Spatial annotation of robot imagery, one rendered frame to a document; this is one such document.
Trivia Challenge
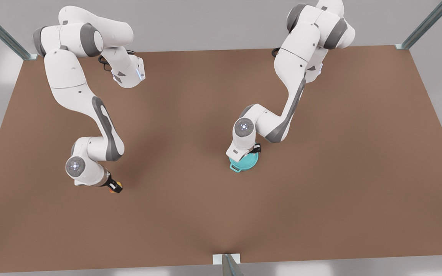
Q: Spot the teal pot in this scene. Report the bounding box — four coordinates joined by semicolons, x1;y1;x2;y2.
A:
229;151;259;173

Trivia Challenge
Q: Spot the silver frame post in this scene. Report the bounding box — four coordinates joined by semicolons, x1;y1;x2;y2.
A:
395;0;442;50
213;253;244;276
0;3;37;61

